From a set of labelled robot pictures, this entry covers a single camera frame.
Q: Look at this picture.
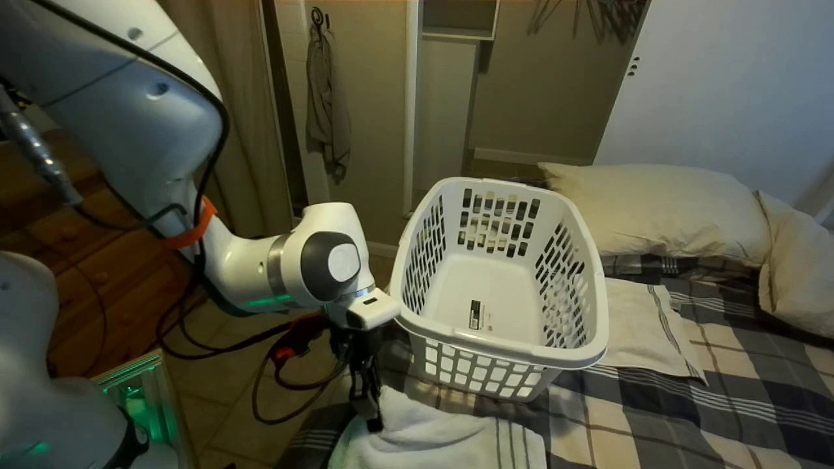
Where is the grey hanging garment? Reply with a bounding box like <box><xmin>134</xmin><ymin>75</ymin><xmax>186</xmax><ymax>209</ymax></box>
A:
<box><xmin>306</xmin><ymin>6</ymin><xmax>354</xmax><ymax>187</ymax></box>

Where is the small cream pillow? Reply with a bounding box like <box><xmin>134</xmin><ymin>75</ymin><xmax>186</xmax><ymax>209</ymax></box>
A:
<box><xmin>753</xmin><ymin>190</ymin><xmax>834</xmax><ymax>343</ymax></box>

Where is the orange strap on arm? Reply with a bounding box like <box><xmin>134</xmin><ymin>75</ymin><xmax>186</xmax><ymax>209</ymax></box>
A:
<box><xmin>166</xmin><ymin>196</ymin><xmax>218</xmax><ymax>256</ymax></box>

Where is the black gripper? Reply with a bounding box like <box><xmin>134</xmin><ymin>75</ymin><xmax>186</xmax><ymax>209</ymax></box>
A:
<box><xmin>330</xmin><ymin>321</ymin><xmax>389</xmax><ymax>435</ymax></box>

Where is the large cream pillow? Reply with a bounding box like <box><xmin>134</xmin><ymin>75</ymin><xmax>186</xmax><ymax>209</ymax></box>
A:
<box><xmin>534</xmin><ymin>162</ymin><xmax>773</xmax><ymax>270</ymax></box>

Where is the folded cream striped towel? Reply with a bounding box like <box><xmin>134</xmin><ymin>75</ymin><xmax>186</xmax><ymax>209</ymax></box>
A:
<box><xmin>596</xmin><ymin>277</ymin><xmax>712</xmax><ymax>385</ymax></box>

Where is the orange cable connector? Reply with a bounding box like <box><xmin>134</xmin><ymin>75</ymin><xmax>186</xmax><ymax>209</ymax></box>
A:
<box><xmin>268</xmin><ymin>334</ymin><xmax>308</xmax><ymax>367</ymax></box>

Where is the wooden dresser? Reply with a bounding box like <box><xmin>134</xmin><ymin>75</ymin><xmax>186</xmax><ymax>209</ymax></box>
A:
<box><xmin>0</xmin><ymin>127</ymin><xmax>212</xmax><ymax>380</ymax></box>

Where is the white plastic laundry basket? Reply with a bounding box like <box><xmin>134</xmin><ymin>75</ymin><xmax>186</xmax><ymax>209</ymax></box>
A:
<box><xmin>386</xmin><ymin>175</ymin><xmax>609</xmax><ymax>403</ymax></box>

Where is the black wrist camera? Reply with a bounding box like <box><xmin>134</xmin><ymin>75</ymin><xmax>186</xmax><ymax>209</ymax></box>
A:
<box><xmin>290</xmin><ymin>316</ymin><xmax>342</xmax><ymax>359</ymax></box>

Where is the beige curtain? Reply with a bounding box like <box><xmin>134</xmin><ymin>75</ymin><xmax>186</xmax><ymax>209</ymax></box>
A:
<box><xmin>160</xmin><ymin>0</ymin><xmax>303</xmax><ymax>242</ymax></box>

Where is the white terry towel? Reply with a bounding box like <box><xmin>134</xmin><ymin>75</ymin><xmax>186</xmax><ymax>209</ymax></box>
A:
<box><xmin>326</xmin><ymin>385</ymin><xmax>553</xmax><ymax>469</ymax></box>

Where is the green lit control box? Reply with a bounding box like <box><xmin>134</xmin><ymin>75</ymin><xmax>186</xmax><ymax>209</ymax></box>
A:
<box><xmin>92</xmin><ymin>350</ymin><xmax>196</xmax><ymax>469</ymax></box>

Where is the plaid bed blanket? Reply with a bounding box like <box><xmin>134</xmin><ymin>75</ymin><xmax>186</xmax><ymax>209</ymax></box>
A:
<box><xmin>274</xmin><ymin>252</ymin><xmax>834</xmax><ymax>469</ymax></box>

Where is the dark dried twig decoration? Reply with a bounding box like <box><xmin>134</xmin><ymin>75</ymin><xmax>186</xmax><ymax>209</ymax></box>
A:
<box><xmin>525</xmin><ymin>0</ymin><xmax>652</xmax><ymax>48</ymax></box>

